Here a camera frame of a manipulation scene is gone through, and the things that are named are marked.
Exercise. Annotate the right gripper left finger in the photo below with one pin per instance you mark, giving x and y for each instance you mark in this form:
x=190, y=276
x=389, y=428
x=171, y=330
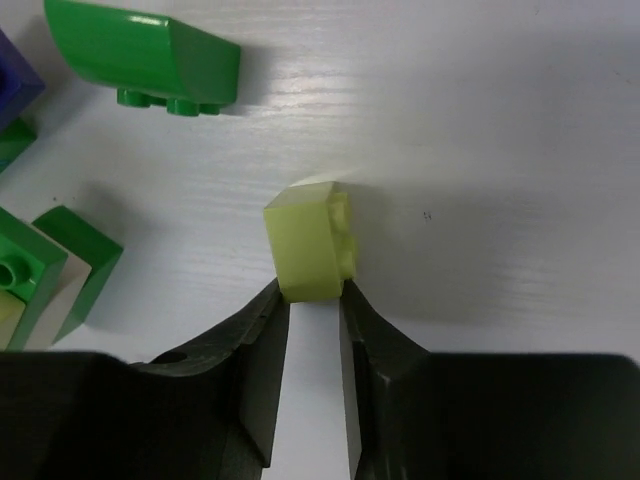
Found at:
x=206, y=409

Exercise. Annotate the green square lego brick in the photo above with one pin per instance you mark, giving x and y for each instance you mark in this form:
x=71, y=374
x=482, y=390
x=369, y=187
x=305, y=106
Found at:
x=149, y=59

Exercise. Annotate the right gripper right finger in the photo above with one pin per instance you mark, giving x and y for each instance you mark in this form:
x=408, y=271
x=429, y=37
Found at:
x=415, y=414

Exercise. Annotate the purple lego brick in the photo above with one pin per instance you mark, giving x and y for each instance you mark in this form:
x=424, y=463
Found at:
x=20, y=83

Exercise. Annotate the small yellow lego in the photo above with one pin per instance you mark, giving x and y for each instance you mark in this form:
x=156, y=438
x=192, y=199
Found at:
x=313, y=249

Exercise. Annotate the yellow green stacked legos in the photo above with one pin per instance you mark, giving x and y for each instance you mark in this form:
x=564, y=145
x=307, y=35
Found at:
x=53, y=270

